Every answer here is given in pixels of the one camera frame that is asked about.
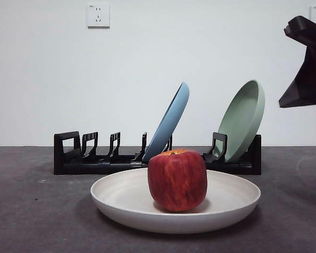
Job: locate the green plate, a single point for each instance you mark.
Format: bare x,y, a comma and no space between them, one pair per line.
239,118

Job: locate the blue plate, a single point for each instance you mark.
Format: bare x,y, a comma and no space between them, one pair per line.
171,118

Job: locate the red yellow apple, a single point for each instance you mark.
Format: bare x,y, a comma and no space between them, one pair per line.
176,182

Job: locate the pale yellow plate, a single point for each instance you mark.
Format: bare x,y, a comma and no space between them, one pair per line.
121,200

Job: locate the black plate rack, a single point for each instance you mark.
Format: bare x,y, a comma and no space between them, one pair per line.
68,168

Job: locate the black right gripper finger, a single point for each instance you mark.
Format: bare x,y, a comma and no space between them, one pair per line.
310,87

